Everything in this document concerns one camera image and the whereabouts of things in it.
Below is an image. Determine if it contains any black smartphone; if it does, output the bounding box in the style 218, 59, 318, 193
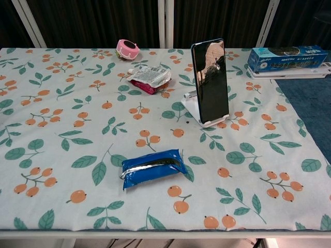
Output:
190, 38, 231, 125

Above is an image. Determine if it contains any white folding phone stand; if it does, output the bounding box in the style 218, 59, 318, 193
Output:
180, 89, 232, 128

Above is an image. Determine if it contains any blue foil snack packet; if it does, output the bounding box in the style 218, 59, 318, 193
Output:
119, 148, 188, 192

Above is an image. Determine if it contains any silver red spout pouch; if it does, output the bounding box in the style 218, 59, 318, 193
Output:
128, 65, 173, 95

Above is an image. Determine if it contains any pink round cake toy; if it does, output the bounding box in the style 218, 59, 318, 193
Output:
115, 39, 141, 61

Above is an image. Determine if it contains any floral leaf fruit tablecloth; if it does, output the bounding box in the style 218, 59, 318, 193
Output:
0, 47, 331, 232

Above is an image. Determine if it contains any blue cookie box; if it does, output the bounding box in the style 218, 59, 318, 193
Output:
247, 45, 329, 73

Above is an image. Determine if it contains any blue felt table mat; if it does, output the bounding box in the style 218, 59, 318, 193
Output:
273, 77, 331, 166

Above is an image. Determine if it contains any white partition frame post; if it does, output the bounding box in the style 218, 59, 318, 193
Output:
255, 0, 282, 49
157, 0, 175, 49
11, 0, 48, 49

